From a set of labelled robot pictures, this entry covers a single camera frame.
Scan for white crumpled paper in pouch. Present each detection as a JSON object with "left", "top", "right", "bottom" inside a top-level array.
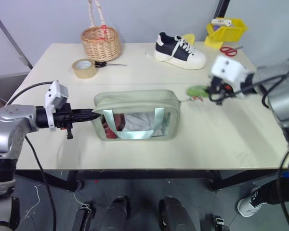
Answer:
[{"left": 121, "top": 113, "right": 171, "bottom": 138}]

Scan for black handled scissors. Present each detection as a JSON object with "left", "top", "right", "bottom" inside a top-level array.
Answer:
[{"left": 94, "top": 60, "right": 128, "bottom": 68}]

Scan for brown packing tape roll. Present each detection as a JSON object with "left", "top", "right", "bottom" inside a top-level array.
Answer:
[{"left": 71, "top": 58, "right": 97, "bottom": 80}]

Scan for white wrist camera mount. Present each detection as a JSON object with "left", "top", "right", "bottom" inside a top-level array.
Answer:
[
  {"left": 211, "top": 55, "right": 256, "bottom": 97},
  {"left": 44, "top": 80, "right": 69, "bottom": 132}
]

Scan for yellow plastic storage bin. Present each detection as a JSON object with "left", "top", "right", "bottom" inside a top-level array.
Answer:
[{"left": 204, "top": 18, "right": 250, "bottom": 50}]

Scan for person's black trouser leg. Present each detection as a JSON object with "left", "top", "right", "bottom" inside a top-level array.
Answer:
[{"left": 254, "top": 177, "right": 289, "bottom": 205}]

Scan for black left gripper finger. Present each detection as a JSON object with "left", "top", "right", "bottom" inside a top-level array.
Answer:
[
  {"left": 73, "top": 115, "right": 101, "bottom": 123},
  {"left": 73, "top": 108, "right": 99, "bottom": 116}
]

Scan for yellow plastic piece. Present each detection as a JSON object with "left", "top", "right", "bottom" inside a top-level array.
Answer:
[{"left": 182, "top": 33, "right": 197, "bottom": 45}]

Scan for wicker basket with rope handle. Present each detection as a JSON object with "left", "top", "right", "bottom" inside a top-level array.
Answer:
[{"left": 80, "top": 0, "right": 122, "bottom": 62}]

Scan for black metal post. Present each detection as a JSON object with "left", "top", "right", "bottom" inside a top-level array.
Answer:
[{"left": 215, "top": 0, "right": 231, "bottom": 20}]

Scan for black table frame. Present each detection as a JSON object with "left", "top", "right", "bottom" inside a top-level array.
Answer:
[{"left": 14, "top": 169, "right": 286, "bottom": 193}]

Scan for red handled scissors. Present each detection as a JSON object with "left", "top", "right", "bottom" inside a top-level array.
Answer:
[{"left": 219, "top": 46, "right": 244, "bottom": 57}]

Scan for green plush keychain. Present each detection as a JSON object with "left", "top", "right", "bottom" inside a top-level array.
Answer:
[{"left": 185, "top": 84, "right": 210, "bottom": 102}]

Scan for red item in pouch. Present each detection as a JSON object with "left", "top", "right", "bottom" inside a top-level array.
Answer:
[{"left": 101, "top": 113, "right": 126, "bottom": 140}]

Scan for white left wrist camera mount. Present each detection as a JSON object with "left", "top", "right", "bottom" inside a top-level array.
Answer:
[{"left": 44, "top": 80, "right": 69, "bottom": 132}]

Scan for dark rounded shape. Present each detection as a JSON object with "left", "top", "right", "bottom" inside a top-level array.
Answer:
[
  {"left": 101, "top": 195, "right": 131, "bottom": 231},
  {"left": 158, "top": 195, "right": 198, "bottom": 231}
]

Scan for grey metal pole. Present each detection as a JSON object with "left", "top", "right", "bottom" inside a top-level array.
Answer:
[{"left": 0, "top": 4, "right": 34, "bottom": 71}]

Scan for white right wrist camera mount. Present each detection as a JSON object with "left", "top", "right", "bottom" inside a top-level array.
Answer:
[{"left": 211, "top": 55, "right": 256, "bottom": 97}]

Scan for white string on floor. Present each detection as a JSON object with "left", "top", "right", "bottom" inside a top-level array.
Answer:
[{"left": 21, "top": 169, "right": 90, "bottom": 221}]

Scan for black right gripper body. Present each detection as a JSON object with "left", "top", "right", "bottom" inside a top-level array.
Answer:
[{"left": 208, "top": 76, "right": 237, "bottom": 106}]

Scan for green zip pouch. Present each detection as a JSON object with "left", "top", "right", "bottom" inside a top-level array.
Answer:
[{"left": 91, "top": 89, "right": 183, "bottom": 142}]

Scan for black and white sneaker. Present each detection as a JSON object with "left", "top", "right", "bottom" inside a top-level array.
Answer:
[{"left": 145, "top": 32, "right": 207, "bottom": 71}]

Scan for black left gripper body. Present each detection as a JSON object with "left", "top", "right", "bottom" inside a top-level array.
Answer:
[{"left": 53, "top": 103, "right": 76, "bottom": 141}]

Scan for person's white sneaker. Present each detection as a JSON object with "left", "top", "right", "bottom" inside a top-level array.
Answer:
[{"left": 237, "top": 186, "right": 268, "bottom": 218}]

